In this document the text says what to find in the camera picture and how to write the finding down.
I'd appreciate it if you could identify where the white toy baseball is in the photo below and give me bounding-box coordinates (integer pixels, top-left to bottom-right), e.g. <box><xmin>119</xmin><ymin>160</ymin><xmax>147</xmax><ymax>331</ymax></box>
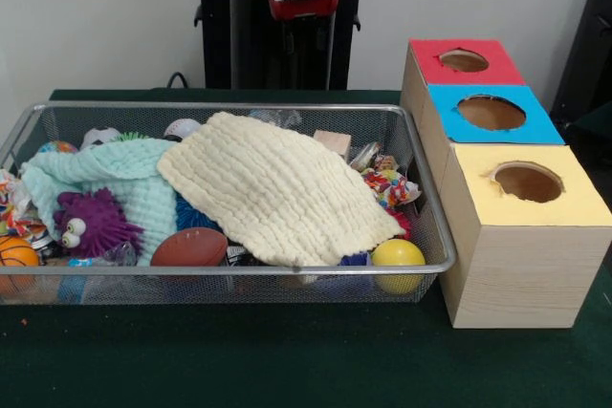
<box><xmin>163</xmin><ymin>118</ymin><xmax>202</xmax><ymax>142</ymax></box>

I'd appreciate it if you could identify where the mint green waffle cloth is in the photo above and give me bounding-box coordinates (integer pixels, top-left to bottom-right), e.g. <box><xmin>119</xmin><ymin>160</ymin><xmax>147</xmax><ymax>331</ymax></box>
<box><xmin>19</xmin><ymin>137</ymin><xmax>179</xmax><ymax>266</ymax></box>

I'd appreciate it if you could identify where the wooden box with three holes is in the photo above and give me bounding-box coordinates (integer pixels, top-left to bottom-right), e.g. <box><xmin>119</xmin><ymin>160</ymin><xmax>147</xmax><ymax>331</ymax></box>
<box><xmin>400</xmin><ymin>38</ymin><xmax>612</xmax><ymax>331</ymax></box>

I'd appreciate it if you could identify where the clear plastic bottle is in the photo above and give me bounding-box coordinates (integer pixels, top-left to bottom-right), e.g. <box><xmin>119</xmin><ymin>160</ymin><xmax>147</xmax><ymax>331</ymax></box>
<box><xmin>248</xmin><ymin>108</ymin><xmax>303</xmax><ymax>126</ymax></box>

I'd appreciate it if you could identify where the brown toy football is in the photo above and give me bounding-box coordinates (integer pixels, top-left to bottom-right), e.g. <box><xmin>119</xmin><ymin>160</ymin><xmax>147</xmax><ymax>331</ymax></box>
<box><xmin>150</xmin><ymin>227</ymin><xmax>230</xmax><ymax>268</ymax></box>

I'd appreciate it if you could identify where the black and white soccer ball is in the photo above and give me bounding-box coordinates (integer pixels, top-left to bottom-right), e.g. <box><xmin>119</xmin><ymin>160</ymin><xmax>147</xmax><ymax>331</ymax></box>
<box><xmin>79</xmin><ymin>126</ymin><xmax>121</xmax><ymax>151</ymax></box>

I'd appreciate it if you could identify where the orange toy basketball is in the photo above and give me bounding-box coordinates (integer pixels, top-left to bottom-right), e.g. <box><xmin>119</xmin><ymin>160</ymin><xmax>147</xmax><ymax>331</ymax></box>
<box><xmin>0</xmin><ymin>235</ymin><xmax>41</xmax><ymax>297</ymax></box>

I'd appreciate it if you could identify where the clear mesh bin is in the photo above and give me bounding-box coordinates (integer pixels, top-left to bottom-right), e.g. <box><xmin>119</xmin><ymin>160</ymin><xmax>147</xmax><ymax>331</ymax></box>
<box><xmin>0</xmin><ymin>100</ymin><xmax>456</xmax><ymax>307</ymax></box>

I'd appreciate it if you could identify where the yellow ball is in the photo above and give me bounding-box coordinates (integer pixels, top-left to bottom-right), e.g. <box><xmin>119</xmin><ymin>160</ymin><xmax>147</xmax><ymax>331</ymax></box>
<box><xmin>371</xmin><ymin>238</ymin><xmax>426</xmax><ymax>295</ymax></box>

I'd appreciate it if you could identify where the black furniture piece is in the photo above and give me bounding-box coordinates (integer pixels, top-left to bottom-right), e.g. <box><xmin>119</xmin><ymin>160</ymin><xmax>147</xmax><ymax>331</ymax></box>
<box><xmin>549</xmin><ymin>0</ymin><xmax>612</xmax><ymax>170</ymax></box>

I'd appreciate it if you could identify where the purple spiky monster toy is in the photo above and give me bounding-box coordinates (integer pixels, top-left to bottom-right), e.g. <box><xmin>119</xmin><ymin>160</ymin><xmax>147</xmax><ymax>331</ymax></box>
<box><xmin>52</xmin><ymin>187</ymin><xmax>145</xmax><ymax>260</ymax></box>

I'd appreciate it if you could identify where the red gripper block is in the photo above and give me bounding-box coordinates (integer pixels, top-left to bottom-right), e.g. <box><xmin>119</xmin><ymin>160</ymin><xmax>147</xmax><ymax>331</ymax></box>
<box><xmin>266</xmin><ymin>0</ymin><xmax>339</xmax><ymax>56</ymax></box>

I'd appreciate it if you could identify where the cream waffle cloth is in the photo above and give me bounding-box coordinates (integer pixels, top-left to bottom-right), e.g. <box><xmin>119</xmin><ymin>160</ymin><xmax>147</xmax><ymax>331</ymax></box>
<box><xmin>156</xmin><ymin>110</ymin><xmax>406</xmax><ymax>268</ymax></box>

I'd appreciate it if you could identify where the small wooden block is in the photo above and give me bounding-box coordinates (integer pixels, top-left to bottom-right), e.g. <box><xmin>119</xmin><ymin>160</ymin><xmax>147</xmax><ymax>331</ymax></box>
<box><xmin>313</xmin><ymin>129</ymin><xmax>353</xmax><ymax>159</ymax></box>

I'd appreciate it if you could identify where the dark green table cloth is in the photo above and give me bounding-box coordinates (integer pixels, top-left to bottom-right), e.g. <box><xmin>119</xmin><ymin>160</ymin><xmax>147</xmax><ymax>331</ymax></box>
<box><xmin>0</xmin><ymin>87</ymin><xmax>612</xmax><ymax>408</ymax></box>

